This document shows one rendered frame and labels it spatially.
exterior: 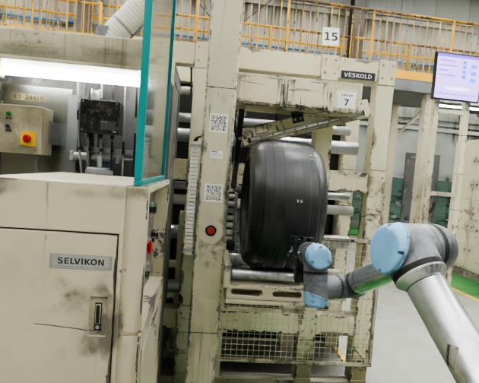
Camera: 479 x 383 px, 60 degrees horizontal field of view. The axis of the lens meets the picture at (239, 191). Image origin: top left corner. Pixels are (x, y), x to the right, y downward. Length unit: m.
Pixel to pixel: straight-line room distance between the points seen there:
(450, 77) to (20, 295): 5.19
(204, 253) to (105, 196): 0.80
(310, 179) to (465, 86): 4.31
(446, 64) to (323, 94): 3.68
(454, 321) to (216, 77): 1.25
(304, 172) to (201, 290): 0.66
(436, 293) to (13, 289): 0.96
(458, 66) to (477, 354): 4.99
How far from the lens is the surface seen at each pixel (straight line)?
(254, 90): 2.03
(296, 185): 1.57
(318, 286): 1.30
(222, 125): 1.73
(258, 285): 1.71
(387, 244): 0.99
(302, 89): 2.07
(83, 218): 1.07
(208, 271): 1.78
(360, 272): 1.31
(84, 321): 1.13
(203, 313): 1.83
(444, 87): 5.60
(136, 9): 2.15
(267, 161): 1.61
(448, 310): 0.95
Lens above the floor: 1.33
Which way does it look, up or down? 3 degrees down
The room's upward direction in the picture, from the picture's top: 4 degrees clockwise
